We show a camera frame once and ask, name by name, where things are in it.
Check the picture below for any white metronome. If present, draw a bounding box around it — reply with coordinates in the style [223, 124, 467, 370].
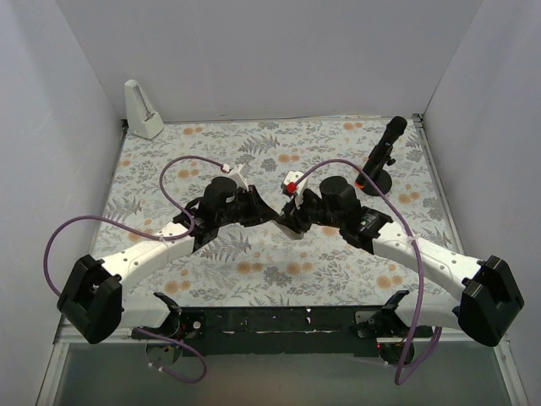
[124, 80, 165, 140]

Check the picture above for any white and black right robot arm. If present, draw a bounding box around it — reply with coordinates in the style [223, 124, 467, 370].
[276, 171, 524, 347]

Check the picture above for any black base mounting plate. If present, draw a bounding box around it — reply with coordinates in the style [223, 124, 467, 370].
[130, 304, 419, 360]

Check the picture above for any black microphone stand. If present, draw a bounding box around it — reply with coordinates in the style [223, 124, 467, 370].
[362, 156, 396, 196]

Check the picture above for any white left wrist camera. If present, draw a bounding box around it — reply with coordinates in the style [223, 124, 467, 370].
[221, 164, 249, 190]

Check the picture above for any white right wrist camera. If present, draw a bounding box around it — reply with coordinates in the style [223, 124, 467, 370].
[281, 171, 308, 208]

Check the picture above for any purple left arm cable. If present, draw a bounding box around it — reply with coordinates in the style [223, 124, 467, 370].
[43, 155, 232, 384]

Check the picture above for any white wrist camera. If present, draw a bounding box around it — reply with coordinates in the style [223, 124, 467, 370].
[281, 171, 308, 208]
[221, 164, 249, 190]

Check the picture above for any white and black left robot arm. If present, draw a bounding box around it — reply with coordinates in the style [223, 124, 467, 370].
[57, 177, 278, 344]

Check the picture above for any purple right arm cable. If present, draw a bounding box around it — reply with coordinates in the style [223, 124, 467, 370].
[295, 158, 443, 386]

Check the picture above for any floral patterned table mat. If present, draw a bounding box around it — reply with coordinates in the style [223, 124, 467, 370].
[92, 119, 457, 306]

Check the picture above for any beige stapler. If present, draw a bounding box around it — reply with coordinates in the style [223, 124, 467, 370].
[276, 223, 304, 240]

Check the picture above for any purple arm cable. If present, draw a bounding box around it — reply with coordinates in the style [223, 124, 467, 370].
[295, 158, 443, 386]
[43, 155, 232, 384]

